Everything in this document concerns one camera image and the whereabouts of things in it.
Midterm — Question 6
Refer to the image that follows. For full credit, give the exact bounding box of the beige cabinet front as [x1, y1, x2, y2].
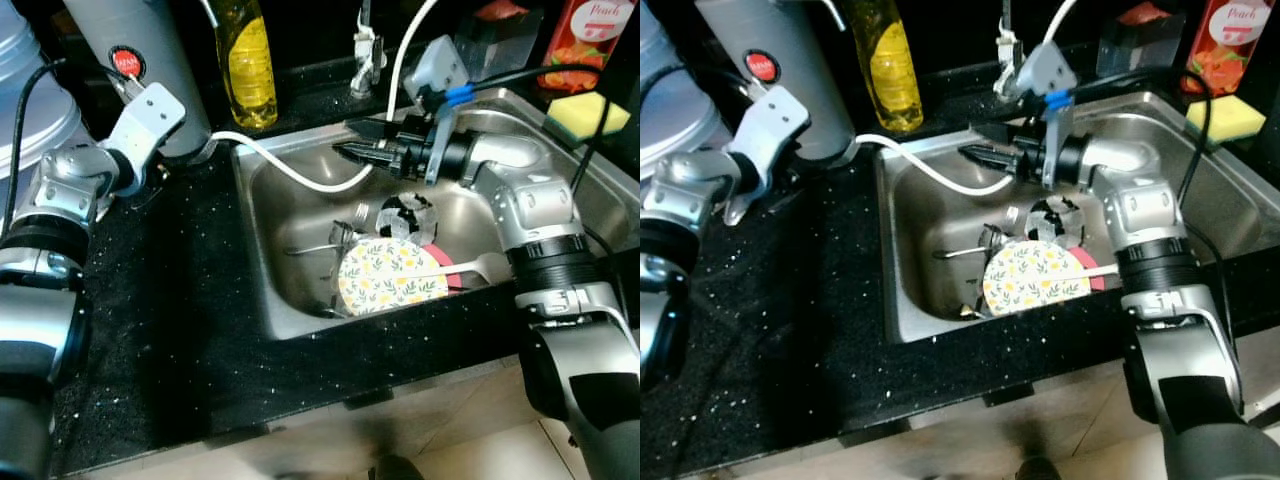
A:
[660, 360, 1151, 476]
[55, 350, 546, 476]

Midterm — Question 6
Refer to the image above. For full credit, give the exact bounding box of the metal fork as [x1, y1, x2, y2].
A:
[283, 222, 366, 257]
[935, 225, 1011, 259]

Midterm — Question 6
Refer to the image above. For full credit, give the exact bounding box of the yellow liquid plastic bottle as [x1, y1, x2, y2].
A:
[210, 0, 279, 131]
[850, 0, 926, 134]

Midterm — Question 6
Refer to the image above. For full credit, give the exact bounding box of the grey water filter with spout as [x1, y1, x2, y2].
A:
[695, 0, 851, 166]
[62, 0, 221, 161]

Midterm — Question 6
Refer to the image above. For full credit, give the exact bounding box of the yellow floral round plate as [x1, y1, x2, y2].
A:
[982, 240, 1093, 317]
[337, 238, 451, 317]

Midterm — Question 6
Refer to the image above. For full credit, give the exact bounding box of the black cable with blue tape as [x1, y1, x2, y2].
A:
[1055, 65, 1236, 301]
[445, 62, 616, 261]

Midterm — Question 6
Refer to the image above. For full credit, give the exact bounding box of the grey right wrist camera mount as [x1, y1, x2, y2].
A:
[405, 35, 476, 186]
[1015, 40, 1081, 191]

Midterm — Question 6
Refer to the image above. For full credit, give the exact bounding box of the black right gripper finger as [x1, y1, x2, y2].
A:
[332, 143, 396, 173]
[958, 145, 1016, 173]
[972, 120, 1021, 147]
[345, 117, 401, 143]

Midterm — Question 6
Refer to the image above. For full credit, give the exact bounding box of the yellow sponge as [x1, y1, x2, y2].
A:
[1185, 95, 1269, 143]
[545, 92, 633, 141]

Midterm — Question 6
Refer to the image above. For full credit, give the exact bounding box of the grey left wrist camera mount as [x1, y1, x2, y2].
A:
[103, 82, 188, 171]
[728, 85, 811, 226]

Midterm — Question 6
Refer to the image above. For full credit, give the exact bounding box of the black and white crumpled object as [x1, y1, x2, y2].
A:
[375, 193, 438, 243]
[1025, 195, 1086, 246]

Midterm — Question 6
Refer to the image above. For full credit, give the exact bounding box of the stainless steel sink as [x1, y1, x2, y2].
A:
[232, 88, 641, 341]
[875, 92, 1280, 346]

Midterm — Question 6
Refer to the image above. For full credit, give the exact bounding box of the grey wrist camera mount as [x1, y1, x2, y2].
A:
[405, 35, 476, 186]
[1015, 40, 1081, 191]
[728, 85, 811, 226]
[103, 82, 188, 171]

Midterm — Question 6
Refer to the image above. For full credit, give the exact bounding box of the white hose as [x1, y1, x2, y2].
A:
[210, 0, 441, 194]
[855, 0, 1081, 196]

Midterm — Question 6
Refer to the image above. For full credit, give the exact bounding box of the metal tap valve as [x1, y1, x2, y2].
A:
[995, 0, 1031, 101]
[350, 0, 386, 101]

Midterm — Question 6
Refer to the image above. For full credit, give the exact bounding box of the red peach carton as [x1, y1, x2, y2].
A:
[540, 0, 638, 96]
[1180, 0, 1276, 99]

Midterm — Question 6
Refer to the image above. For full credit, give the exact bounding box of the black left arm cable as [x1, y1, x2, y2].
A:
[3, 60, 66, 236]

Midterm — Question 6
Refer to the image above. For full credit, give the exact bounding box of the clear plastic box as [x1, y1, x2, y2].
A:
[455, 0, 546, 81]
[1095, 0, 1186, 76]

